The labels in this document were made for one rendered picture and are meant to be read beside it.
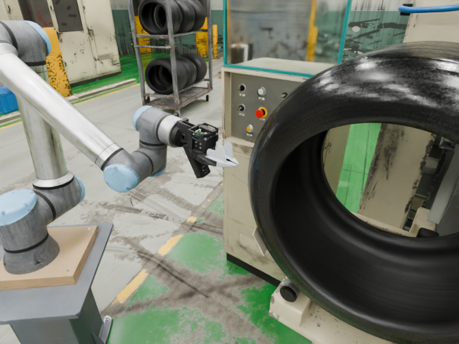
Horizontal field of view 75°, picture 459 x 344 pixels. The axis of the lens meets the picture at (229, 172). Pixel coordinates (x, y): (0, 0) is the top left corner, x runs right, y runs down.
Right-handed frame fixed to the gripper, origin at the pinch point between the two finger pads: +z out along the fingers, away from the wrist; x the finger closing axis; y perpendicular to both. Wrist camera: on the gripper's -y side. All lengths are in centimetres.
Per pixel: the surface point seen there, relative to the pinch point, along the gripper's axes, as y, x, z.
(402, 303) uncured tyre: -16, 1, 49
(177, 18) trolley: -10, 259, -276
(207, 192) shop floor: -127, 118, -98
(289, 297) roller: -21.3, -10.5, 27.2
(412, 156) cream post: 8.2, 26.6, 38.2
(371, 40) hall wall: -67, 896, -160
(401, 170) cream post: 3.5, 26.6, 37.4
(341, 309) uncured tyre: -12.7, -12.4, 38.3
